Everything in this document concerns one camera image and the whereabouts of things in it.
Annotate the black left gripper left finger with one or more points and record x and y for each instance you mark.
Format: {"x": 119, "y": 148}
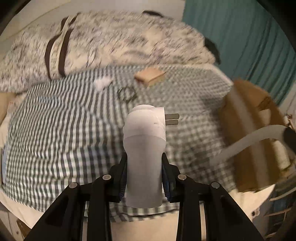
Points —
{"x": 105, "y": 189}

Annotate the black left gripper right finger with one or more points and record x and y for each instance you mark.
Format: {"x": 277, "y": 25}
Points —
{"x": 182, "y": 189}

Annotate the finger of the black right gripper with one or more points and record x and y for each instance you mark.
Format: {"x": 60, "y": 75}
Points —
{"x": 289, "y": 136}

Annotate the white strip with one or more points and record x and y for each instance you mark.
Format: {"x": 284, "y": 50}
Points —
{"x": 271, "y": 131}

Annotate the brown cardboard box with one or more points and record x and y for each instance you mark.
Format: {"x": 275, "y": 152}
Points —
{"x": 261, "y": 144}

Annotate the green gingham blanket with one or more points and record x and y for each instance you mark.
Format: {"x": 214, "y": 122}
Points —
{"x": 65, "y": 131}

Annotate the teal curtain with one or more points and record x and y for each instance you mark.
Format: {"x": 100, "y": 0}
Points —
{"x": 251, "y": 44}

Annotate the white drawer cabinet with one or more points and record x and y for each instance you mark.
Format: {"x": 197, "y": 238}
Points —
{"x": 12, "y": 228}

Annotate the white crumpled tissue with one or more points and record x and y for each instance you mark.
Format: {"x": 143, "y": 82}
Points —
{"x": 101, "y": 83}

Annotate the small wooden box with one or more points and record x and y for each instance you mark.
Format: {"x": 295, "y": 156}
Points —
{"x": 150, "y": 76}

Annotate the beige pillow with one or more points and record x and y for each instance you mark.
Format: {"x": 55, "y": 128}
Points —
{"x": 5, "y": 99}

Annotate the floral folded duvet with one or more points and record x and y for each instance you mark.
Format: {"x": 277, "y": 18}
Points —
{"x": 84, "y": 41}

